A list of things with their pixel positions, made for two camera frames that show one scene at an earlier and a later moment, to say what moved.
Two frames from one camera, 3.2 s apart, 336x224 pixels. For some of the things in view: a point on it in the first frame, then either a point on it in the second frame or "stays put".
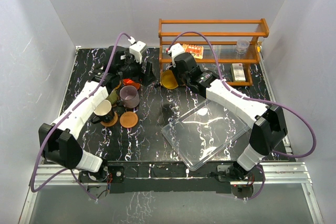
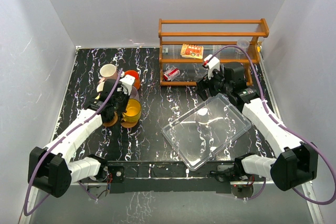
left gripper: (148, 78) → (123, 108)
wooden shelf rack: (231, 44) stays put
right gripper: (179, 83) → (203, 84)
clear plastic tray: (203, 132) stays put
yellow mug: (168, 80) → (133, 111)
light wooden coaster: (111, 123) stays put
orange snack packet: (197, 51) stays put
